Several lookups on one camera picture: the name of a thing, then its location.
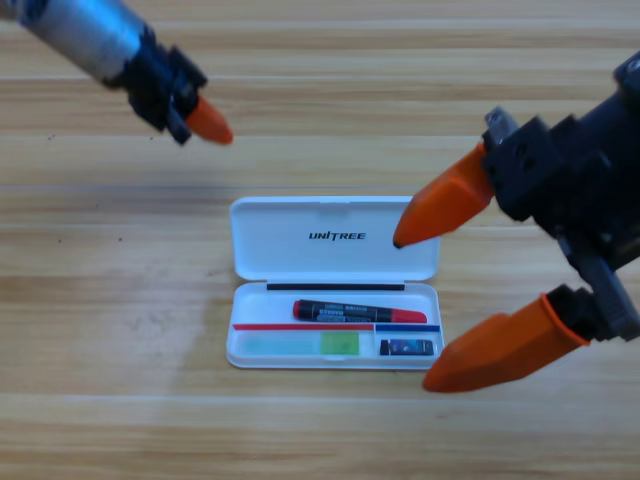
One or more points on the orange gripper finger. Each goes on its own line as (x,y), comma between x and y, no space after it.
(500,350)

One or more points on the green and white pen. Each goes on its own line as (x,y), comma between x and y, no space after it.
(340,344)

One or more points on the dark blue eraser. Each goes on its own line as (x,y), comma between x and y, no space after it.
(407,347)

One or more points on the black marker with red cap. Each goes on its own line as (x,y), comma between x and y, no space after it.
(350,312)

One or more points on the white Unitree pencil case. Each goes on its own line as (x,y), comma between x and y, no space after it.
(300,260)

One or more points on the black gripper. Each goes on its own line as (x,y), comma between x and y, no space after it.
(155,85)
(605,190)

